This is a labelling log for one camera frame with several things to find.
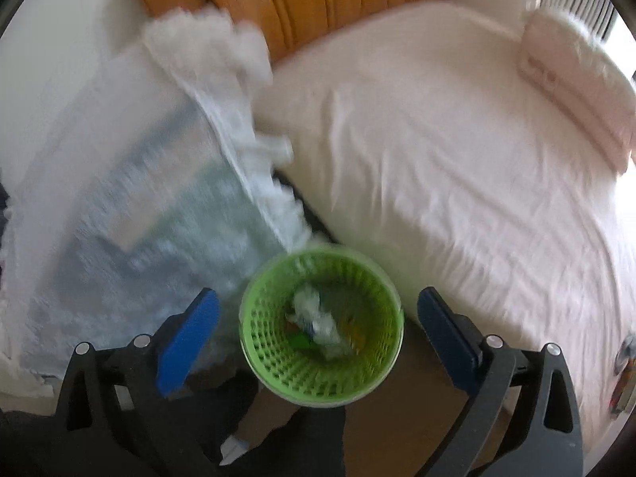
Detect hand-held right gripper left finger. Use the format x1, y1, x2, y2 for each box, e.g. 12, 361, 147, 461
51, 287, 222, 477

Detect small grey cloth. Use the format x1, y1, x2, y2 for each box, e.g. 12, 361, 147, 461
616, 335, 636, 376

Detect person's dark trousers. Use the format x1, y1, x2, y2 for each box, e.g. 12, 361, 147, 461
219, 397, 347, 477

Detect green plastic mesh wastebasket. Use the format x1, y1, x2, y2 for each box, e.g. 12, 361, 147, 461
240, 249, 404, 408

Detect brown wooden box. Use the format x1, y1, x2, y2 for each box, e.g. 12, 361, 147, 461
609, 372, 636, 415

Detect white lace tablecloth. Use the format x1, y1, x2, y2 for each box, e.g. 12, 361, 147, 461
0, 7, 311, 398

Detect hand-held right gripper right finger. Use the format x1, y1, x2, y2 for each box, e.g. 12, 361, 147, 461
417, 287, 584, 477

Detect white plastic wrapper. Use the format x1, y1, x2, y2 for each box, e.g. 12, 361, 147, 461
291, 283, 356, 359

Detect bed with pink sheet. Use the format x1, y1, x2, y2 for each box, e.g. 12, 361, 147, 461
253, 0, 636, 458

